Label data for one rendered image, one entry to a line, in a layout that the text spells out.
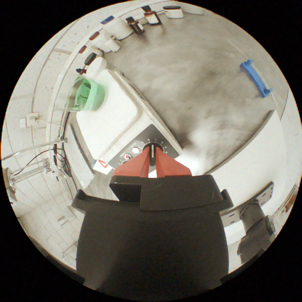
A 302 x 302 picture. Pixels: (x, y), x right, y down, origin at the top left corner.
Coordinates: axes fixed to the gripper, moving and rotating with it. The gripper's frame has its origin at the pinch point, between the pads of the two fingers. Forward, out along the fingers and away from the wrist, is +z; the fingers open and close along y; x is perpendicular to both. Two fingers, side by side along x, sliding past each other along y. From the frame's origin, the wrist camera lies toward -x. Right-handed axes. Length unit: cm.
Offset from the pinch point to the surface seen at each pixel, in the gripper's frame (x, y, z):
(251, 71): -19.5, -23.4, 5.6
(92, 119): -4.8, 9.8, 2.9
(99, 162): 7.8, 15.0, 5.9
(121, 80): -10.5, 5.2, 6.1
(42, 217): 121, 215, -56
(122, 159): 2.4, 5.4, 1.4
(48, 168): 9.4, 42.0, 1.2
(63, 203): 147, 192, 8
